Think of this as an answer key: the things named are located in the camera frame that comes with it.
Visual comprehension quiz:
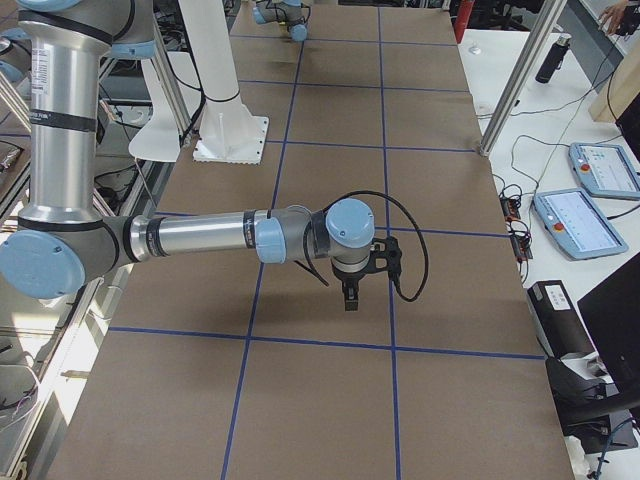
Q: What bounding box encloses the near teach pendant tablet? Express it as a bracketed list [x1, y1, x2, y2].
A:
[533, 188, 628, 260]

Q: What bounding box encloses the black printer box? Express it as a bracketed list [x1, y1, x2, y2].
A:
[527, 280, 595, 359]

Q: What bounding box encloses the aluminium lattice frame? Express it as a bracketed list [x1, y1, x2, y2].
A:
[1, 49, 187, 479]

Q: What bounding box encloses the teach pendant tablet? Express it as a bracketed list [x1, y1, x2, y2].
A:
[533, 188, 628, 260]
[569, 143, 639, 200]

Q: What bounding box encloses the black water bottle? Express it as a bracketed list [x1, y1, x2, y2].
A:
[535, 33, 571, 84]

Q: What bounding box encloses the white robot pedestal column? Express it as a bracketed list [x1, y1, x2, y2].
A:
[179, 0, 269, 164]

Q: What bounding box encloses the aluminium frame post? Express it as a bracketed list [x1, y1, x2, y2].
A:
[478, 0, 567, 157]

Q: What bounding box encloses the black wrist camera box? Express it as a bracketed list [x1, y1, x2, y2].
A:
[366, 236, 402, 283]

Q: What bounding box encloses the far teach pendant tablet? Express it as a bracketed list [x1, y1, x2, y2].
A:
[569, 143, 639, 200]

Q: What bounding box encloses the orange black electronics board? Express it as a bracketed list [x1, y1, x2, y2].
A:
[499, 195, 533, 263]

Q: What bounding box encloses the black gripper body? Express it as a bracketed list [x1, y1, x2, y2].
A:
[332, 263, 374, 295]

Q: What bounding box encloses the black monitor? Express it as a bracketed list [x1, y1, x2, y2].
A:
[578, 255, 639, 391]

